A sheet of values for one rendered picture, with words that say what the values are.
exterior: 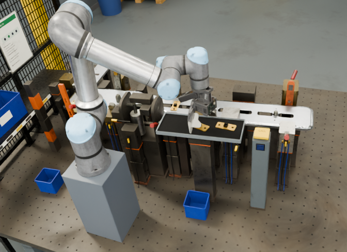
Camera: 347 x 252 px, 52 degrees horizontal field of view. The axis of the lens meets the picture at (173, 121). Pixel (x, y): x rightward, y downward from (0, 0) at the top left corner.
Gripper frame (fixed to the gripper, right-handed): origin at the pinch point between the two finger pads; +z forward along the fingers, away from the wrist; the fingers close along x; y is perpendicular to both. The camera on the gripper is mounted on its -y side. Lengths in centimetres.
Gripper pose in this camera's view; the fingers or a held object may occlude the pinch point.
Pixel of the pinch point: (199, 123)
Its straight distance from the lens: 155.1
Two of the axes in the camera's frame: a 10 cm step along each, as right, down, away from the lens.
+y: 7.9, 3.1, -5.3
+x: 6.0, -5.5, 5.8
